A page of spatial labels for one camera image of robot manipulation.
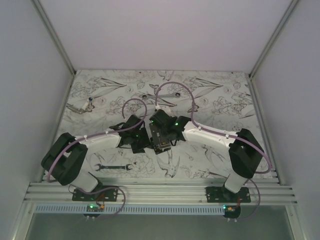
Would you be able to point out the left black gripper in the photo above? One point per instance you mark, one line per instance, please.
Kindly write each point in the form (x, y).
(144, 143)

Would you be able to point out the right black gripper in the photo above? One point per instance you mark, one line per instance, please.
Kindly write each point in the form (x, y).
(175, 118)

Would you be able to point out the black fuse box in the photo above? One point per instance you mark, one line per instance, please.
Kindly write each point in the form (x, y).
(157, 152)

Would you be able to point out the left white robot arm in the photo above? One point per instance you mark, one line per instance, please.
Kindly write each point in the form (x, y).
(64, 160)

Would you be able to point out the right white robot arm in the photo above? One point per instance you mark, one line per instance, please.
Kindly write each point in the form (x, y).
(244, 151)

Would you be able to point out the floral patterned table mat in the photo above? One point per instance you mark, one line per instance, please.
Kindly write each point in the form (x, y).
(220, 100)

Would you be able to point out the silver ratchet wrench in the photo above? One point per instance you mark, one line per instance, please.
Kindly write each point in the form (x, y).
(171, 95)

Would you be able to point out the black open-end wrench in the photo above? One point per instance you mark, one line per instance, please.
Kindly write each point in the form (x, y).
(126, 167)

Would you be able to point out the silver metal clamp tool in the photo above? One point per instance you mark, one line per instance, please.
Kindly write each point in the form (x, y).
(75, 109)

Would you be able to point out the left controller board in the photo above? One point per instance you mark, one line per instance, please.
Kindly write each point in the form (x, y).
(93, 211)

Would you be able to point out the controller board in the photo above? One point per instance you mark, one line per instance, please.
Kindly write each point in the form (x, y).
(232, 212)
(93, 211)

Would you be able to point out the right controller board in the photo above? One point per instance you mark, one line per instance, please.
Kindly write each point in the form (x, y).
(232, 212)

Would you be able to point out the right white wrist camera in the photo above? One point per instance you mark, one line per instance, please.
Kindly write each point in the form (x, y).
(164, 108)

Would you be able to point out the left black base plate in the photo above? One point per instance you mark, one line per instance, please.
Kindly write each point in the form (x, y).
(105, 194)

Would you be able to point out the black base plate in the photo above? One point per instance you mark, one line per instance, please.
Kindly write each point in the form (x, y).
(105, 194)
(219, 194)

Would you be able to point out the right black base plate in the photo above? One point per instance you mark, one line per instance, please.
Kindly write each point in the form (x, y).
(219, 194)

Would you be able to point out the aluminium rail frame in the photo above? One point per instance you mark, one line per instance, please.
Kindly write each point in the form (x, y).
(185, 191)

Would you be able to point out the white slotted cable duct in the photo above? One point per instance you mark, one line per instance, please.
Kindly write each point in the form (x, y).
(131, 209)

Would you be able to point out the right aluminium corner post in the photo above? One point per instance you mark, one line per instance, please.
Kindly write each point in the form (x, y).
(274, 36)

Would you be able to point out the aluminium corner post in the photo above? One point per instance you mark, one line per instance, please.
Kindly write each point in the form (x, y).
(53, 35)
(274, 36)

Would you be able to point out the left aluminium corner post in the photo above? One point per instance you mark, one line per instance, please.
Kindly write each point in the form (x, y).
(53, 35)

